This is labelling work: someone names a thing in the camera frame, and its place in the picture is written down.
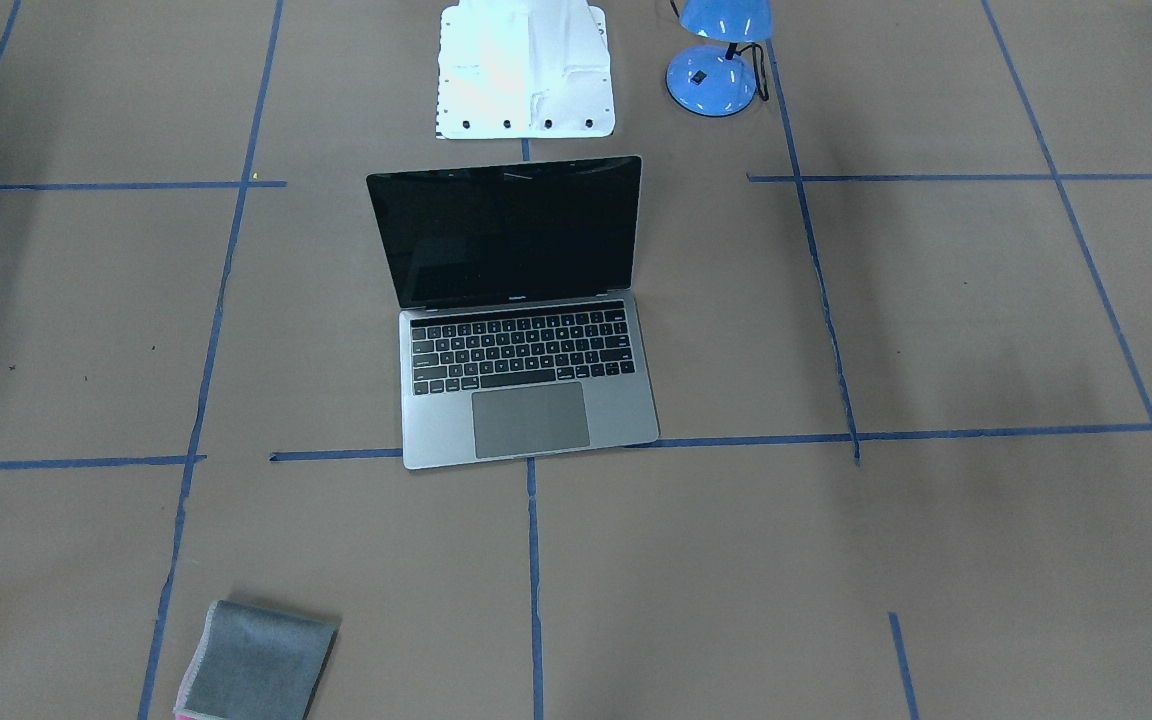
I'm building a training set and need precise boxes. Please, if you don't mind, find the silver grey laptop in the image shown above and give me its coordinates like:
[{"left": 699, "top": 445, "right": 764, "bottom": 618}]
[{"left": 366, "top": 156, "right": 660, "bottom": 470}]

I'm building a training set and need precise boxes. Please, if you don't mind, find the blue desk lamp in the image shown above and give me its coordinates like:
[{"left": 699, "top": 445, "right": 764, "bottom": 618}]
[{"left": 664, "top": 1, "right": 774, "bottom": 118}]

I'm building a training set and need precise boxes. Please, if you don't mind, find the grey folded cloth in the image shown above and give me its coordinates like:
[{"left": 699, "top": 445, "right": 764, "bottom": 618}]
[{"left": 173, "top": 600, "right": 339, "bottom": 719}]

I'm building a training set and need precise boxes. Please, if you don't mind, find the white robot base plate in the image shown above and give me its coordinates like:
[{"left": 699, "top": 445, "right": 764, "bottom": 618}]
[{"left": 435, "top": 1, "right": 616, "bottom": 141}]

